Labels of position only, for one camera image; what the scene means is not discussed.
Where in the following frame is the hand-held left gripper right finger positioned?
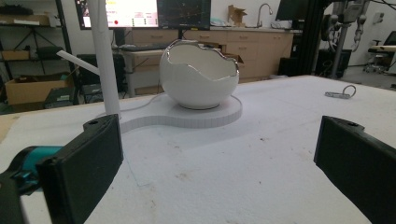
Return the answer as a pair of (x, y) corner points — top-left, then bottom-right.
(313, 115), (396, 224)

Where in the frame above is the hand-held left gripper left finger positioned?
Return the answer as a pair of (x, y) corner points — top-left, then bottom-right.
(35, 113), (124, 224)

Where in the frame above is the silver metal carabiner clip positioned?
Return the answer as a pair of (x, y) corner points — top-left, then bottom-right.
(324, 84), (357, 100)

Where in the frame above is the brown cardboard box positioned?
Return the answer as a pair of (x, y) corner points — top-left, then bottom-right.
(5, 72), (74, 106)

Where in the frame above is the white stand with round base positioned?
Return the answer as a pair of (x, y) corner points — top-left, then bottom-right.
(56, 0), (244, 134)

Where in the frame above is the small wooden desk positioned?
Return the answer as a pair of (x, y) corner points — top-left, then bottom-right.
(120, 48), (166, 98)

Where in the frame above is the black office chair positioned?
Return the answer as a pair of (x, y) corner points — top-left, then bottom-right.
(362, 30), (396, 75)

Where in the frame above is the grey metal stand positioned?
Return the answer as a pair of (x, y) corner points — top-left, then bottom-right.
(321, 0), (372, 80)

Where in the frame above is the black keyboard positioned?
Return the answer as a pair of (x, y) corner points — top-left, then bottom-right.
(120, 42), (172, 52)

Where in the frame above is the black metal shelving rack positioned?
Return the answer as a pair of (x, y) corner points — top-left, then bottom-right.
(0, 0), (78, 106)

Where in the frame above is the black metal column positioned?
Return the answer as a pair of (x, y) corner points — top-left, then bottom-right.
(298, 0), (332, 77)

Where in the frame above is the white eggshell-shaped ceramic bowl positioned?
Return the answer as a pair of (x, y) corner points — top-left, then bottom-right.
(159, 39), (240, 110)

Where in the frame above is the wooden cabinet counter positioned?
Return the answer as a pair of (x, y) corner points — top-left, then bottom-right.
(132, 25), (295, 84)

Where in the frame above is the bright computer monitor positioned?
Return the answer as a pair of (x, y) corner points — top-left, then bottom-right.
(74, 0), (160, 31)

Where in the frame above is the dark computer monitor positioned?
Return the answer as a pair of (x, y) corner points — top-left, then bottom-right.
(156, 0), (212, 31)
(275, 0), (312, 22)

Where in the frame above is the silver kitchen faucet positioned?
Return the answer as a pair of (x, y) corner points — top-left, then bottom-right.
(256, 3), (274, 29)

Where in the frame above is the open cardboard box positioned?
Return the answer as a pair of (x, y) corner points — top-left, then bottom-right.
(227, 4), (248, 28)

